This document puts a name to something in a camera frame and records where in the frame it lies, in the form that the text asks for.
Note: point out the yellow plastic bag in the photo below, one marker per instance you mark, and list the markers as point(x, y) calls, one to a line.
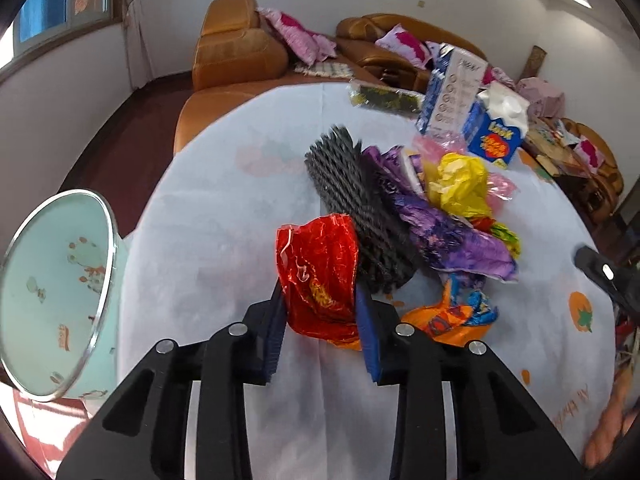
point(460, 185)

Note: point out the checkered cloth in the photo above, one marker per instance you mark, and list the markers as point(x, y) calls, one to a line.
point(325, 69)

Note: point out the purple foil wrapper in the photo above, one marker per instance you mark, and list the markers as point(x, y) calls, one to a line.
point(450, 240)

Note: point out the pink cloth cover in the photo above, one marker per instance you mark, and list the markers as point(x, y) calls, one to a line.
point(542, 95)

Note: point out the white orange printed tablecloth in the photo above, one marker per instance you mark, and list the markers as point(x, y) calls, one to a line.
point(210, 260)

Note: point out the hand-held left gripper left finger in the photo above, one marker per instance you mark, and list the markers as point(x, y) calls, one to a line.
point(275, 330)

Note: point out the orange blue foil wrapper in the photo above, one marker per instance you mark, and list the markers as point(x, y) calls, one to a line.
point(450, 317)

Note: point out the purple striped wrapper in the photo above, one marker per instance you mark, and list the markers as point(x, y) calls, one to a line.
point(387, 165)

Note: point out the pink curtain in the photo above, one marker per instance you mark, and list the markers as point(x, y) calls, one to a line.
point(135, 35)

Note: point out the orange leather long sofa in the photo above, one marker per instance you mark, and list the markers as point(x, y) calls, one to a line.
point(360, 30)

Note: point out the orange leather chaise sofa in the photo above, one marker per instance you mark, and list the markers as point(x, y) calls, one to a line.
point(235, 55)

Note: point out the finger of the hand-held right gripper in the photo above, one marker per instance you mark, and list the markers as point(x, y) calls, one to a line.
point(595, 265)

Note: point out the orange leather armchair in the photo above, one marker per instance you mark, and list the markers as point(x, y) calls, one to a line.
point(607, 180)

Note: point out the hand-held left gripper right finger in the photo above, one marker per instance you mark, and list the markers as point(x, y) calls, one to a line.
point(367, 340)

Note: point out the red foil wrapper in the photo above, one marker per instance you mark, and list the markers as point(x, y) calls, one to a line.
point(320, 270)

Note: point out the yellow green candy wrapper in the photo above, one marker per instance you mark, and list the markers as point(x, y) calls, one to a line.
point(505, 237)

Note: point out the rolled brown mat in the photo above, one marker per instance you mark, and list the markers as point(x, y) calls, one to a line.
point(534, 62)

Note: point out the blue milk carton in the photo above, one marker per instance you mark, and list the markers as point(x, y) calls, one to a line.
point(492, 140)

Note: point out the long pink floral pillow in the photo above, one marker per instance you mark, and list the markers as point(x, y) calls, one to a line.
point(300, 35)

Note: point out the sliding glass window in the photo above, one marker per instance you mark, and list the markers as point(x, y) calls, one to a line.
point(45, 10)

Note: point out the dark green seaweed packet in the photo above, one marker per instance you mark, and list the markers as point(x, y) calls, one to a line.
point(385, 99)

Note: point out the pink plastic bag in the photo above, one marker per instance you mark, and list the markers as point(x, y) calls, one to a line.
point(500, 187)

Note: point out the light green enamel basin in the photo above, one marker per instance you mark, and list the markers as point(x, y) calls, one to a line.
point(50, 285)

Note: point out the white tall paper box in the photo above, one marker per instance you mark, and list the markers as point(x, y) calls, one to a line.
point(455, 95)

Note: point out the black foam net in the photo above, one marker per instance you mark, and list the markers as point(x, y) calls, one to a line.
point(360, 200)

